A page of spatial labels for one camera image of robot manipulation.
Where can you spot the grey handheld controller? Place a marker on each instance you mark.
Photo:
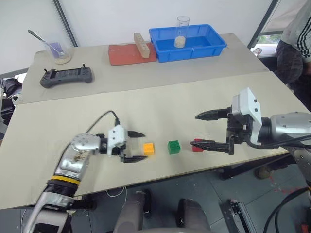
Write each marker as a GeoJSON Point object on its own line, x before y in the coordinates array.
{"type": "Point", "coordinates": [66, 76]}

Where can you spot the wooden block with holes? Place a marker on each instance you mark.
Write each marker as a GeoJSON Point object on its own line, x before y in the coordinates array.
{"type": "Point", "coordinates": [143, 46]}

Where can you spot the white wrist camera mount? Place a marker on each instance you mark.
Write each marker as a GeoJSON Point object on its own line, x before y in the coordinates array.
{"type": "Point", "coordinates": [116, 136]}
{"type": "Point", "coordinates": [250, 104]}

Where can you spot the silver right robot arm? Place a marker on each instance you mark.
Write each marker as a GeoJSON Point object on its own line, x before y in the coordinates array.
{"type": "Point", "coordinates": [286, 126]}

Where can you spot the tall glass beaker with grains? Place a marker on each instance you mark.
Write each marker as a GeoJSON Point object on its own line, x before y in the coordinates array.
{"type": "Point", "coordinates": [181, 34]}

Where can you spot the green cube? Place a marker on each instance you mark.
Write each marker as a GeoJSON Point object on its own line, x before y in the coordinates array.
{"type": "Point", "coordinates": [174, 147]}

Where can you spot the orange cube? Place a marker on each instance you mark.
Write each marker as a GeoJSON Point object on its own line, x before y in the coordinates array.
{"type": "Point", "coordinates": [148, 149]}

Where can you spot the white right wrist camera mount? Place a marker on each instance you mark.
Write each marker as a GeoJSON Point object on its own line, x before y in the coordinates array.
{"type": "Point", "coordinates": [250, 104]}

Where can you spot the dark grey rounded shape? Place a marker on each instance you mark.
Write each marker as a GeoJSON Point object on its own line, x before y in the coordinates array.
{"type": "Point", "coordinates": [192, 216]}
{"type": "Point", "coordinates": [130, 213]}

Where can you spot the wide glass beaker with grains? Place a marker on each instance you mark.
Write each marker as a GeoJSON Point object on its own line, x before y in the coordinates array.
{"type": "Point", "coordinates": [62, 54]}

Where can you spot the black table frame bar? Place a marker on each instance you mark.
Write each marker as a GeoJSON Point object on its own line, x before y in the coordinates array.
{"type": "Point", "coordinates": [255, 167]}

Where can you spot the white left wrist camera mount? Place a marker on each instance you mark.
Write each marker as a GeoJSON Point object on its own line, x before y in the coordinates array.
{"type": "Point", "coordinates": [116, 136]}

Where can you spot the dark clutter beside table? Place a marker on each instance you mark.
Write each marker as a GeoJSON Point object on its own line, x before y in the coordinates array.
{"type": "Point", "coordinates": [9, 89]}

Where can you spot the black aluminium profile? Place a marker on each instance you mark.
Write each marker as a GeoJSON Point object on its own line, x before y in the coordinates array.
{"type": "Point", "coordinates": [239, 216]}

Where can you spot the red mat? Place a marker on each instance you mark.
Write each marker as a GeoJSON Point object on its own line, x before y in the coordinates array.
{"type": "Point", "coordinates": [126, 55]}

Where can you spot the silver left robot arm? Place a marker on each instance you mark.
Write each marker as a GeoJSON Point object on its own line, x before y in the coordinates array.
{"type": "Point", "coordinates": [81, 143]}

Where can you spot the person in striped jacket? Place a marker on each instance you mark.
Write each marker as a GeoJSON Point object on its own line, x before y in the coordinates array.
{"type": "Point", "coordinates": [295, 43]}

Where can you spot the red cube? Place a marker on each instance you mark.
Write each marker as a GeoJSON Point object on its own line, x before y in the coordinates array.
{"type": "Point", "coordinates": [197, 148]}

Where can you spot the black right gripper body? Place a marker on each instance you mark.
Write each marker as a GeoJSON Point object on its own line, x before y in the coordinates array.
{"type": "Point", "coordinates": [239, 128]}

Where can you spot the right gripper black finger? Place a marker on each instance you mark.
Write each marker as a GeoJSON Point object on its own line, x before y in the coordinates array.
{"type": "Point", "coordinates": [213, 114]}
{"type": "Point", "coordinates": [216, 146]}

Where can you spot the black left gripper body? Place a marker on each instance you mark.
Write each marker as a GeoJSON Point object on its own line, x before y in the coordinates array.
{"type": "Point", "coordinates": [121, 151]}

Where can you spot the blue plastic bin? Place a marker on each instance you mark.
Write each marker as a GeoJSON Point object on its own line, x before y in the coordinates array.
{"type": "Point", "coordinates": [201, 49]}

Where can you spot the metal spoon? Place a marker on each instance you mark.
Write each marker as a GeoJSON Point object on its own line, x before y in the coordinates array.
{"type": "Point", "coordinates": [43, 40]}

